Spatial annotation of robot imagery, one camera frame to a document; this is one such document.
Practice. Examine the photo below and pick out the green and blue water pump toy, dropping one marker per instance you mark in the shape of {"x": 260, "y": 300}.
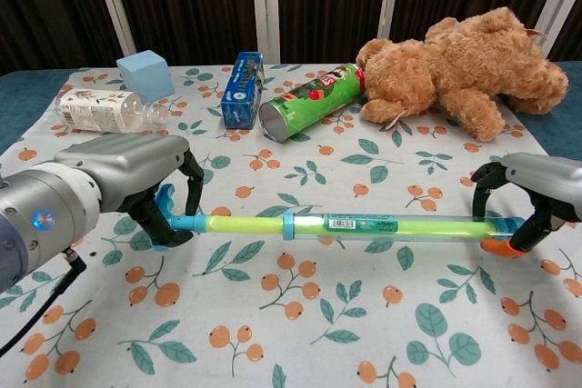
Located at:
{"x": 364, "y": 226}

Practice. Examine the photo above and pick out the clear plastic bottle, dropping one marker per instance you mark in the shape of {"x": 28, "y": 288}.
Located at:
{"x": 95, "y": 111}

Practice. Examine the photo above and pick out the dark brown pleated curtain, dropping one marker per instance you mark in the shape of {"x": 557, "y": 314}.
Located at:
{"x": 191, "y": 6}

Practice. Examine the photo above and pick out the light blue foam cube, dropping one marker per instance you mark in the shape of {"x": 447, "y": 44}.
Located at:
{"x": 145, "y": 76}

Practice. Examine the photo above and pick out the floral print tablecloth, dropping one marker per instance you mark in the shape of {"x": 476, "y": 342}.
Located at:
{"x": 291, "y": 338}

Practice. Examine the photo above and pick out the blue cardboard box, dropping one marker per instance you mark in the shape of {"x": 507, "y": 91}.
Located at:
{"x": 241, "y": 92}

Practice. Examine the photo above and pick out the brown plush teddy bear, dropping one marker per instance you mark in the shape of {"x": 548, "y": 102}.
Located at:
{"x": 477, "y": 65}

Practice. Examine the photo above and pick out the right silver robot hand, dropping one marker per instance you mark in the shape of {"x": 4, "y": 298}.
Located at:
{"x": 554, "y": 179}

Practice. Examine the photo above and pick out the green chips can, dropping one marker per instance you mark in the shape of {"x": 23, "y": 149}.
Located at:
{"x": 309, "y": 102}

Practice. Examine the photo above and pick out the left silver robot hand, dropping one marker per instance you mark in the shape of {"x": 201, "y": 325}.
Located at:
{"x": 132, "y": 163}

